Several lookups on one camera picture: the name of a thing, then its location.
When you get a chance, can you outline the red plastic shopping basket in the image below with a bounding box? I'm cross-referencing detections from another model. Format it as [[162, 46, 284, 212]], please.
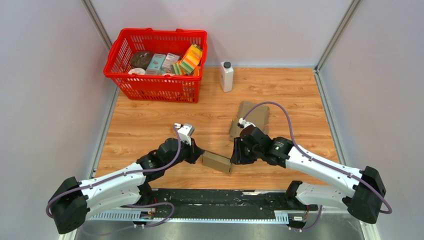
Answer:
[[103, 28, 208, 103]]

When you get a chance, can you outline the grey pink snack box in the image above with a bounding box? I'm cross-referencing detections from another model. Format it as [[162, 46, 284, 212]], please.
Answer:
[[161, 53, 180, 73]]

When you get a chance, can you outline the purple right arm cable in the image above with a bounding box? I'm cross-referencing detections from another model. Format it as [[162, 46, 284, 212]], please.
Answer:
[[242, 101, 393, 232]]

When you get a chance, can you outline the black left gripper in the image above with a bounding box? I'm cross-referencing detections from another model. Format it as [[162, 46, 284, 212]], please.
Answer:
[[164, 136, 205, 170]]

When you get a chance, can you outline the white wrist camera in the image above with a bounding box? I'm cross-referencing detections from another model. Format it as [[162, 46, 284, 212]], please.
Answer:
[[237, 117, 256, 129], [173, 123, 195, 146]]

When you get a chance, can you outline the white round lid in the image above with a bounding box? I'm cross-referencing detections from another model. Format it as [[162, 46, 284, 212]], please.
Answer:
[[128, 67, 146, 75]]

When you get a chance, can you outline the brown round bag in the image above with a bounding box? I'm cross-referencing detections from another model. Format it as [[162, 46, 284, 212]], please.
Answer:
[[129, 51, 153, 70]]

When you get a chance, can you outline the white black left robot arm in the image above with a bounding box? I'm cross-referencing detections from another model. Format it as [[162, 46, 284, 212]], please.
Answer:
[[46, 138, 204, 234]]

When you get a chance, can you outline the aluminium frame rail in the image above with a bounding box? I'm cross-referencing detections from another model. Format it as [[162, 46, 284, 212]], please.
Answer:
[[58, 187, 382, 240]]

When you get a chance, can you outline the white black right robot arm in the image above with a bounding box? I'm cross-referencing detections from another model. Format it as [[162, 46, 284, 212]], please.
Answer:
[[230, 125, 387, 224]]

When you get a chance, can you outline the brown cardboard box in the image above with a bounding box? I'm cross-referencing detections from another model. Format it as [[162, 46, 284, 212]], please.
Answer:
[[201, 151, 233, 174]]

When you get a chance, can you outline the white bottle black cap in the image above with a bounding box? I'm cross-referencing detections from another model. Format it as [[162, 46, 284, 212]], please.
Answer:
[[220, 61, 234, 93]]

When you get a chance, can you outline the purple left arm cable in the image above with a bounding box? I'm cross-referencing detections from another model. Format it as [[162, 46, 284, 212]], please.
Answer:
[[45, 124, 184, 229]]

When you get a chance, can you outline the green striped packet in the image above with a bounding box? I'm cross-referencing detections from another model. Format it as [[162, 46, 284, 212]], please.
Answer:
[[170, 60, 186, 76]]

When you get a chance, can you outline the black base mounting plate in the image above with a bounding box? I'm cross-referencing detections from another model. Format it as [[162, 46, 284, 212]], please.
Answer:
[[119, 188, 319, 220]]

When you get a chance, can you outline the teal snack box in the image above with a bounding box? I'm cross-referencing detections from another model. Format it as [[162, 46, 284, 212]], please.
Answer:
[[145, 53, 166, 76]]

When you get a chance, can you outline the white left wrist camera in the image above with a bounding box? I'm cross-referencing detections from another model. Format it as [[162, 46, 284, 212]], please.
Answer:
[[173, 123, 195, 146]]

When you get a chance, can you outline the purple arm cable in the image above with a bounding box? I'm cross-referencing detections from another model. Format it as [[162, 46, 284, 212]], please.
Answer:
[[242, 101, 393, 232], [45, 124, 184, 229]]

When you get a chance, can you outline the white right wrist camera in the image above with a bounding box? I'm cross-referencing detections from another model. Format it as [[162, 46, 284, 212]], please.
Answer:
[[237, 117, 256, 129]]

